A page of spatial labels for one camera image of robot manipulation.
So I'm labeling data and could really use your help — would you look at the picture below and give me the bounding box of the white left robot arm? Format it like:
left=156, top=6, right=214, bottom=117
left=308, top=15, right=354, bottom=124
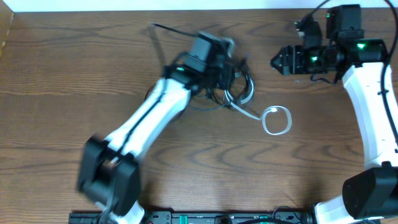
left=76, top=32, right=236, bottom=223

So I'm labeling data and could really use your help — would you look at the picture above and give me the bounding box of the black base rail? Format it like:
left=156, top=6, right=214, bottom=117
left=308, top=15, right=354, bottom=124
left=68, top=207, right=316, bottom=224

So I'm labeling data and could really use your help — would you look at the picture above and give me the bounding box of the white USB cable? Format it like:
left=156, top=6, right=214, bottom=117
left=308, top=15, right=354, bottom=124
left=223, top=76, right=293, bottom=136

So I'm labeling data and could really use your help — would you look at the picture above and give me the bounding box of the black USB cable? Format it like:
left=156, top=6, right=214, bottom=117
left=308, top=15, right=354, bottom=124
left=144, top=52, right=256, bottom=112

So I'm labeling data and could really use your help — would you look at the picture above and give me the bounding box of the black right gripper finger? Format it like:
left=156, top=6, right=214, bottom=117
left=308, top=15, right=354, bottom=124
left=270, top=51, right=285, bottom=65
left=271, top=62, right=290, bottom=76

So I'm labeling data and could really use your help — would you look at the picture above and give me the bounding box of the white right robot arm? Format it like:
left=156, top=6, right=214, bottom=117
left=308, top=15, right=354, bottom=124
left=271, top=4, right=397, bottom=223

